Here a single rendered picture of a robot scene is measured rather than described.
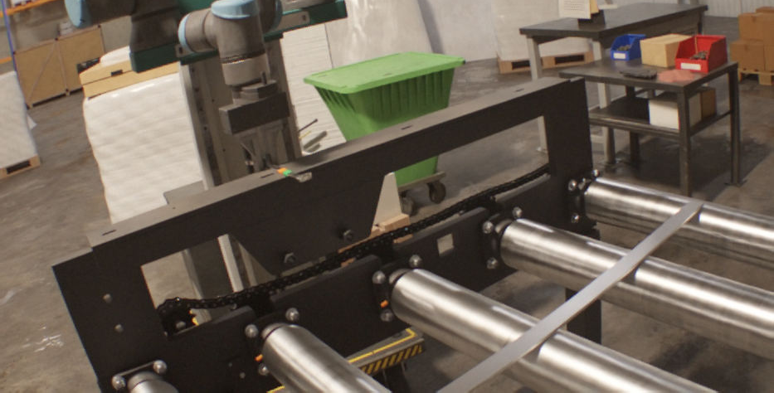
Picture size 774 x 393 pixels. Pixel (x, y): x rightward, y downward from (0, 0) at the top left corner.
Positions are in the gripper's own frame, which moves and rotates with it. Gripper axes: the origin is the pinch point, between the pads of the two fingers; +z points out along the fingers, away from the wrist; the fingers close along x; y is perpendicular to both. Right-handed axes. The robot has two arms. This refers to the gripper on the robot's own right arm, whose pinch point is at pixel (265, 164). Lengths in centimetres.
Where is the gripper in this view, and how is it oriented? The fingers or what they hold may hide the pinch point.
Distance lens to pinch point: 135.5
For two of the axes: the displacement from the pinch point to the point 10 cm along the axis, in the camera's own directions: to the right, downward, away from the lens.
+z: 1.7, 9.4, 2.9
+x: -8.1, 3.0, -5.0
